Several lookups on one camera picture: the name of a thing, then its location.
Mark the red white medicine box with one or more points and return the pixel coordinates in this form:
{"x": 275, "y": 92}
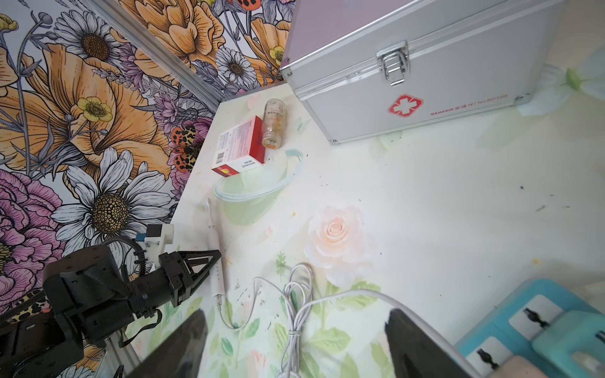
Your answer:
{"x": 240, "y": 149}

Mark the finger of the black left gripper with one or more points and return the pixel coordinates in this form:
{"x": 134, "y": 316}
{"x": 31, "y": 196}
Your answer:
{"x": 196, "y": 267}

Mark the small amber bottle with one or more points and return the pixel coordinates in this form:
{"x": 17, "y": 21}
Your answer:
{"x": 274, "y": 124}

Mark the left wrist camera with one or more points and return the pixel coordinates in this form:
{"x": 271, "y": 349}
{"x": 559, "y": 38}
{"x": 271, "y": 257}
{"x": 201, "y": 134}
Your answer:
{"x": 154, "y": 240}

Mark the teal power strip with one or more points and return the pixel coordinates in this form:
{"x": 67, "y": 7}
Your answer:
{"x": 512, "y": 326}

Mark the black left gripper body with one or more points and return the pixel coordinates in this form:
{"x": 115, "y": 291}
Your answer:
{"x": 90, "y": 300}

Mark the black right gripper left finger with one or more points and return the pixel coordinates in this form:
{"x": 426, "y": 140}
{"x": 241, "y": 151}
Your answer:
{"x": 180, "y": 355}

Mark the silver first aid case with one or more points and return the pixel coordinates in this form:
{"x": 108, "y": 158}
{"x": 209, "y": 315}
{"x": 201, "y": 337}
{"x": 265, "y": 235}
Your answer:
{"x": 366, "y": 69}

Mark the white tube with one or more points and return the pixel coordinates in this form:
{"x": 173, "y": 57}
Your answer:
{"x": 216, "y": 277}

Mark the teal small plug block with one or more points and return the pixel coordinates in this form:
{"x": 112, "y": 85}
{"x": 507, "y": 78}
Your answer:
{"x": 574, "y": 344}

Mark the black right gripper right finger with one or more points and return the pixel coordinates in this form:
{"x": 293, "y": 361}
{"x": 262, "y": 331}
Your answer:
{"x": 414, "y": 353}

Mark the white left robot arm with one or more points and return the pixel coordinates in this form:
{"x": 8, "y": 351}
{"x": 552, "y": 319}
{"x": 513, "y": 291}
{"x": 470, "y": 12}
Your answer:
{"x": 37, "y": 347}

